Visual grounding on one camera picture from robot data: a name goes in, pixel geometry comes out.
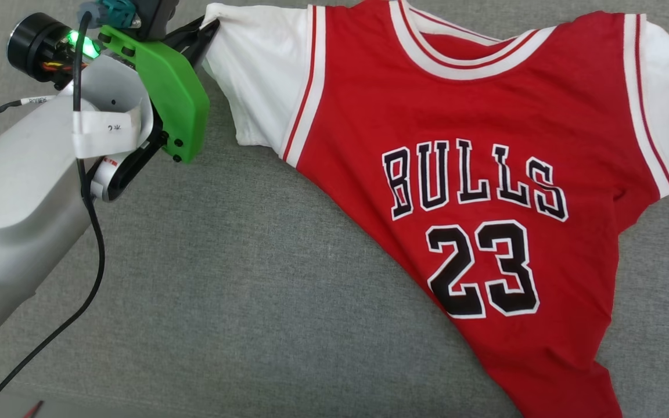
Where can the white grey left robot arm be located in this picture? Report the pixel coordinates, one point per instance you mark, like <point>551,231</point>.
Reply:
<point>15,191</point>

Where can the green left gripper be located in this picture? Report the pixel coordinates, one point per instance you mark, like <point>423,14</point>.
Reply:
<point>175,98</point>

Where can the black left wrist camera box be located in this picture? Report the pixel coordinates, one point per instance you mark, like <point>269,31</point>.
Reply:
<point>157,14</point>

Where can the small red black object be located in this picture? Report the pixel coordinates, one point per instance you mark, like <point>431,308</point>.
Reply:
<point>33,409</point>

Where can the red white Bulls jersey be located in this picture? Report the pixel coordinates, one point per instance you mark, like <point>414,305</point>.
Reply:
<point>485,104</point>

